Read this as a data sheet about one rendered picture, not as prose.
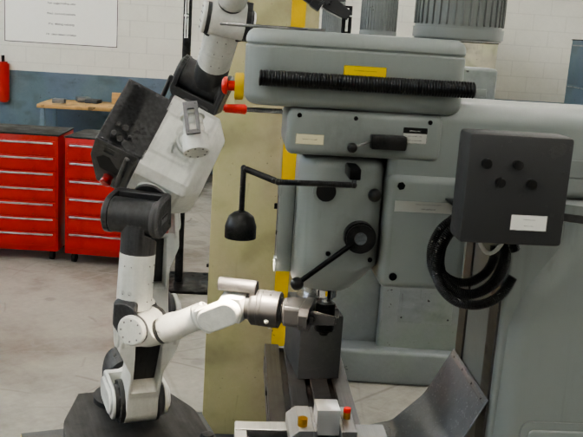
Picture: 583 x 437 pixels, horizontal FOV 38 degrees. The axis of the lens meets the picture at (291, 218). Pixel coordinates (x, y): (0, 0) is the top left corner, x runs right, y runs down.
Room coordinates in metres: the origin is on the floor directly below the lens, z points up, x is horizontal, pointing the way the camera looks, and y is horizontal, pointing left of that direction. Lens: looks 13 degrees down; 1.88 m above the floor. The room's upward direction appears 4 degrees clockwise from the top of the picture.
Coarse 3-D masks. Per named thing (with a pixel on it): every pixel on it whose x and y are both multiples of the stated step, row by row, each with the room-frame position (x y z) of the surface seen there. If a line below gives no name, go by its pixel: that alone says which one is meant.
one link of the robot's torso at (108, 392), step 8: (120, 368) 2.67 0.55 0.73; (104, 376) 2.61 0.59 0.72; (112, 376) 2.62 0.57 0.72; (120, 376) 2.63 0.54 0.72; (104, 384) 2.56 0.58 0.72; (112, 384) 2.52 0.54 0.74; (104, 392) 2.56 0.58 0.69; (112, 392) 2.49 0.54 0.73; (168, 392) 2.55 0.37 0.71; (104, 400) 2.56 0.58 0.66; (112, 400) 2.48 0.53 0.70; (168, 400) 2.53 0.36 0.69; (112, 408) 2.47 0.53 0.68; (112, 416) 2.47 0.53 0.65
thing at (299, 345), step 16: (336, 320) 2.21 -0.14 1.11; (288, 336) 2.35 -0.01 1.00; (304, 336) 2.19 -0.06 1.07; (320, 336) 2.20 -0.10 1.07; (336, 336) 2.21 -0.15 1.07; (288, 352) 2.33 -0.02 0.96; (304, 352) 2.19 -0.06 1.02; (320, 352) 2.20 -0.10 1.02; (336, 352) 2.21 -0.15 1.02; (304, 368) 2.19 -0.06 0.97; (320, 368) 2.20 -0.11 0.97; (336, 368) 2.21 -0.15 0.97
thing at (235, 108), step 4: (228, 104) 1.98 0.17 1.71; (232, 104) 1.98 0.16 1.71; (236, 104) 1.98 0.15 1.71; (240, 104) 1.98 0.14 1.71; (244, 104) 1.98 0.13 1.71; (224, 108) 1.98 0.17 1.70; (228, 108) 1.97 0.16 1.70; (232, 108) 1.97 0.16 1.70; (236, 108) 1.97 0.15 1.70; (240, 108) 1.97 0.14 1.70; (244, 108) 1.97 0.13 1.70; (248, 108) 1.98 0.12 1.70; (252, 108) 1.98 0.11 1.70; (256, 108) 1.98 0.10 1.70; (260, 108) 1.98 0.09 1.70; (264, 108) 1.99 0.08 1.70; (268, 108) 1.99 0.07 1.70; (272, 108) 1.99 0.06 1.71; (276, 108) 1.99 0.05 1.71; (228, 112) 1.98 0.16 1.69; (232, 112) 1.98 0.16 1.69; (236, 112) 1.98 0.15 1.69; (240, 112) 1.98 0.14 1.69; (244, 112) 1.98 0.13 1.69; (252, 112) 1.99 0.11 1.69; (256, 112) 1.99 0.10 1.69; (260, 112) 1.99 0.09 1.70; (264, 112) 1.99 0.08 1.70; (268, 112) 1.99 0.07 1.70; (272, 112) 1.99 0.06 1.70; (276, 112) 1.99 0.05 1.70; (280, 112) 1.99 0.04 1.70
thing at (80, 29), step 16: (16, 0) 10.67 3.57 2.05; (32, 0) 10.68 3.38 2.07; (48, 0) 10.69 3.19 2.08; (64, 0) 10.71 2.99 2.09; (80, 0) 10.72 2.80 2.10; (96, 0) 10.73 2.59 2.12; (112, 0) 10.75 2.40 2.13; (16, 16) 10.67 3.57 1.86; (32, 16) 10.68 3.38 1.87; (48, 16) 10.69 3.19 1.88; (64, 16) 10.71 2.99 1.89; (80, 16) 10.72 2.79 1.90; (96, 16) 10.73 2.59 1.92; (112, 16) 10.75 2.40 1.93; (16, 32) 10.67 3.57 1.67; (32, 32) 10.68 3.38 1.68; (48, 32) 10.69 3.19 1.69; (64, 32) 10.71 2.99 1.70; (80, 32) 10.72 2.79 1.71; (96, 32) 10.73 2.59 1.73; (112, 32) 10.75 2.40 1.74
